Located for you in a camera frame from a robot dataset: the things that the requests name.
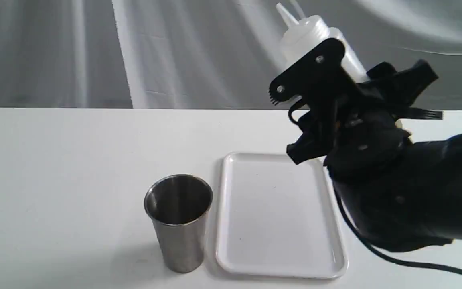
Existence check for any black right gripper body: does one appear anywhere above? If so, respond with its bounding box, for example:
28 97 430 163
268 38 409 179

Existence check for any plastic squeeze bottle with oil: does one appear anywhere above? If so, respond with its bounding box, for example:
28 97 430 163
276 0 370 83

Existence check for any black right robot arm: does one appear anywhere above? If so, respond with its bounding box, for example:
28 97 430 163
268 38 462 252

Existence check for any stainless steel cup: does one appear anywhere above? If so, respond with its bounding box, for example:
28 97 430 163
144 174 213 274

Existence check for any white plastic tray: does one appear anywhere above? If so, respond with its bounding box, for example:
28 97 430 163
215 152 349 279

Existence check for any grey backdrop cloth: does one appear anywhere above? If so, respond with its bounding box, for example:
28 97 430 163
0 0 462 110

